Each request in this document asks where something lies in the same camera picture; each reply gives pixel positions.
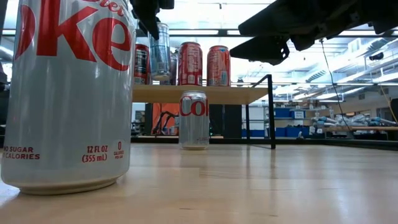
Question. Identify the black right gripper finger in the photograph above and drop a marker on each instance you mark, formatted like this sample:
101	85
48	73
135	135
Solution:
261	49
295	18

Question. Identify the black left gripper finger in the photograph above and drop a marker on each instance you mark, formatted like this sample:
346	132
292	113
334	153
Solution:
147	14

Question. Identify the red can with barcode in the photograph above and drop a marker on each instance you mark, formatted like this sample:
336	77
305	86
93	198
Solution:
218	67

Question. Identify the blue silver Red Bull can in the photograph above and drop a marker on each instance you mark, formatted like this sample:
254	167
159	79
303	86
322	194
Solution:
163	59
174	70

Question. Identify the red Coca-Cola can black script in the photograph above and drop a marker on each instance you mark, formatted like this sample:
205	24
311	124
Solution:
142	65

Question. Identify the red Coca-Cola Star Wars can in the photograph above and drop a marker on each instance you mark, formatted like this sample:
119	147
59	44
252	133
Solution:
190	63

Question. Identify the silver Diet Coke can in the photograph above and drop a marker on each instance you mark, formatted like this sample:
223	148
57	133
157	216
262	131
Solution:
193	130
62	109

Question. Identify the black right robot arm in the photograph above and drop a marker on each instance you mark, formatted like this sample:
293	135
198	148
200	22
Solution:
385	15

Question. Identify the black overhead crossbeam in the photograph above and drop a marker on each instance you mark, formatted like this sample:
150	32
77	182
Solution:
222	32

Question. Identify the black ceiling device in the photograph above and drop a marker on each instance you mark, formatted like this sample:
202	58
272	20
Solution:
376	56

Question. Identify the blue storage bins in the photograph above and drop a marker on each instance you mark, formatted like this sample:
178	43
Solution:
283	112

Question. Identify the black cabinet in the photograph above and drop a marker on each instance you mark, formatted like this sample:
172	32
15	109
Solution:
231	121

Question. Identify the orange panel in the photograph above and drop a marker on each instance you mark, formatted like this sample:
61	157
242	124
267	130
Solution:
172	110

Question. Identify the plastic-wrapped bundles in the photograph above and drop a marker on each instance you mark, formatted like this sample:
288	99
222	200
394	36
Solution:
351	119

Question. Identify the background wooden table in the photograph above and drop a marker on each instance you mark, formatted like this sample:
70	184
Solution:
360	128

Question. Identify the wooden shelf with black frame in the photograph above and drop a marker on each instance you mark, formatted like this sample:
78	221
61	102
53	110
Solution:
217	95

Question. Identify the black aluminium table frame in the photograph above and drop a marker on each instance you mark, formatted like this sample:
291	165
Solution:
311	142

